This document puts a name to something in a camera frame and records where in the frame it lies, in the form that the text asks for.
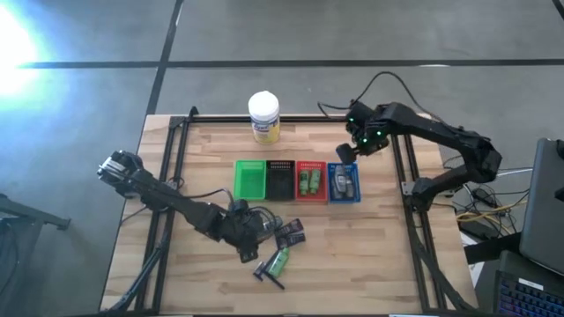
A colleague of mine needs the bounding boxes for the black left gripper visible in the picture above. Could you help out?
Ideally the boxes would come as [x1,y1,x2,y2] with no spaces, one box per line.
[219,198,278,251]

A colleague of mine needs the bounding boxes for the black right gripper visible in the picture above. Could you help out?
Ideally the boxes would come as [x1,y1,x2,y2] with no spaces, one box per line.
[336,101,392,166]

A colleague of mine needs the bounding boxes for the black toiletry sachet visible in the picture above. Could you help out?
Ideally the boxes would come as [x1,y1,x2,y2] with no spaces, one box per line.
[276,232,307,251]
[275,218,305,239]

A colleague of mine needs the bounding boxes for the blue plastic basket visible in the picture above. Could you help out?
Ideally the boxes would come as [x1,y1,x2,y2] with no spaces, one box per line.
[326,162,362,204]

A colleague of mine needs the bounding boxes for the red plastic basket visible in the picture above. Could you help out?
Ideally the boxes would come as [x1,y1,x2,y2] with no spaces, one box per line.
[293,160,329,203]

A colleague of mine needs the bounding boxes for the black plastic basket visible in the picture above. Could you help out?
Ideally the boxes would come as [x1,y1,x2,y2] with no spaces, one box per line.
[265,159,296,203]

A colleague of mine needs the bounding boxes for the green plastic basket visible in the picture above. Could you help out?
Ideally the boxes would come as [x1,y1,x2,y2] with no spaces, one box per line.
[233,159,268,202]

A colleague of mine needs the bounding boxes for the yellow disinfectant wipes canister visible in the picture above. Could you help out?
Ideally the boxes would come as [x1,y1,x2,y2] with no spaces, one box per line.
[248,90,282,145]

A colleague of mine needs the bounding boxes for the black power brick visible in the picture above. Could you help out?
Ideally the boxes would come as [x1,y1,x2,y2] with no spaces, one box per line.
[460,219,494,241]

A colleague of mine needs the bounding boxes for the grey laptop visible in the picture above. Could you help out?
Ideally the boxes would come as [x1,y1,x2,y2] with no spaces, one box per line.
[518,138,564,277]

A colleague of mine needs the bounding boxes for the black backlit keyboard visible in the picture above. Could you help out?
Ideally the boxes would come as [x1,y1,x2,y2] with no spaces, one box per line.
[493,269,564,317]

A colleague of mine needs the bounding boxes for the black metal stand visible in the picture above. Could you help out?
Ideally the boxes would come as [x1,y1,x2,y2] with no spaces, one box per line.
[0,191,71,231]

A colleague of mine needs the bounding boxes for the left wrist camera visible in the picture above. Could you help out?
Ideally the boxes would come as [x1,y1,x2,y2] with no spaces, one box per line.
[237,247,260,264]

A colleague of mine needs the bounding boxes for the black aluminium table frame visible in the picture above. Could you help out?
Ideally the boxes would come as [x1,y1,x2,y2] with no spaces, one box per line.
[108,105,479,316]

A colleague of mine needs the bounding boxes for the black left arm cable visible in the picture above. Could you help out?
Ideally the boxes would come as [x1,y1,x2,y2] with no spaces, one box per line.
[169,176,283,230]

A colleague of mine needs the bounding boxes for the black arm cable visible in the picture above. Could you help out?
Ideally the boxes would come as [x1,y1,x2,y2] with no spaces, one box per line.
[169,176,283,230]
[316,70,444,125]

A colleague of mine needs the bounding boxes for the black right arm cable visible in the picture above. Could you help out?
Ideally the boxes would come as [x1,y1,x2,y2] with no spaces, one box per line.
[316,70,444,125]

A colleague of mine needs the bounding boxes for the yellow cable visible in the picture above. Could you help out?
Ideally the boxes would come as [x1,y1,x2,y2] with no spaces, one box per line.
[456,203,528,223]

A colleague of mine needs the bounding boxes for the black strap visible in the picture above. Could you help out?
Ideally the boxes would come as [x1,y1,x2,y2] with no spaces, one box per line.
[464,232,522,266]

